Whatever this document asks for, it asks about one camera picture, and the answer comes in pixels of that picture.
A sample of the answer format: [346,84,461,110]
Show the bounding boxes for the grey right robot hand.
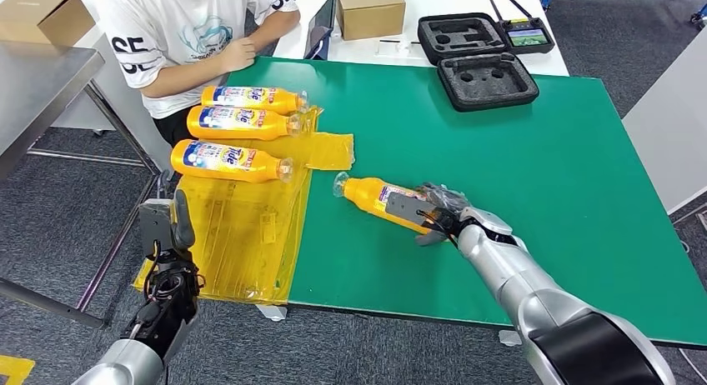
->
[414,182,472,248]

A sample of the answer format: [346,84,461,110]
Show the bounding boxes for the person's right hand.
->
[220,37,258,73]

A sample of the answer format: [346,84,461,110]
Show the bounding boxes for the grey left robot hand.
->
[156,169,197,251]

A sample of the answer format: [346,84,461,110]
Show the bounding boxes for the orange detergent bottle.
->
[332,171,443,236]
[169,139,295,184]
[200,86,310,117]
[186,105,303,141]

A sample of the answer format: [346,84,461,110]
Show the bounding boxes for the yellow plastic sheet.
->
[132,105,356,307]

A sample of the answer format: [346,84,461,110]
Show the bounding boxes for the person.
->
[108,0,302,149]

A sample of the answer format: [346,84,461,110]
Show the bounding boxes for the dark tablet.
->
[303,0,337,61]

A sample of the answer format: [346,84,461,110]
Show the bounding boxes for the black foam-lined case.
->
[417,12,541,113]

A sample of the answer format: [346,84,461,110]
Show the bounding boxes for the cardboard box with yellow label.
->
[333,0,407,42]

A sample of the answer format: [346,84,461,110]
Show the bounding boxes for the clear plastic stand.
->
[375,37,423,60]

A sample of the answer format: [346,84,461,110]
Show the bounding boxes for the black remote controller with screen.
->
[487,0,555,56]

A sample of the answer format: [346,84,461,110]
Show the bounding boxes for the steel table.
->
[0,40,161,331]

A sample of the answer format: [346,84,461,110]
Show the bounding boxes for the plain cardboard box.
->
[0,0,97,47]

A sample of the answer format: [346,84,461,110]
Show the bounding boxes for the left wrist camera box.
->
[138,198,179,258]

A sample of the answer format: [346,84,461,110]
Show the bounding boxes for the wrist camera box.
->
[138,198,179,258]
[384,192,443,233]

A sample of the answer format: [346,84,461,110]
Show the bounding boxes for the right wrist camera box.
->
[384,192,443,233]

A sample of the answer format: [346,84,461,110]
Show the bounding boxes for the grey floor cable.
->
[678,347,707,383]

